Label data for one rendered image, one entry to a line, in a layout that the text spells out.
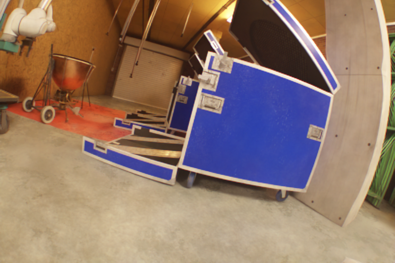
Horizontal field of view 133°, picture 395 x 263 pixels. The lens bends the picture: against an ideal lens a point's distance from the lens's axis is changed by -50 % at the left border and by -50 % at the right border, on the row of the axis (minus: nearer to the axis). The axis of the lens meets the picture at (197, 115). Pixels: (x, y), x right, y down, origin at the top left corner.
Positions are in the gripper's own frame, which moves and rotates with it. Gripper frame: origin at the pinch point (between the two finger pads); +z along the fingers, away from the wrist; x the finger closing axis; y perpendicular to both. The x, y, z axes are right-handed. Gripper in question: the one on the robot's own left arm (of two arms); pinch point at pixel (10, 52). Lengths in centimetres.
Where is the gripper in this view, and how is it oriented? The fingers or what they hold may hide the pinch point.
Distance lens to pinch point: 209.8
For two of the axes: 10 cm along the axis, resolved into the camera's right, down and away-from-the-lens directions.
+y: -1.3, -0.9, 9.9
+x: -9.6, -2.4, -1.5
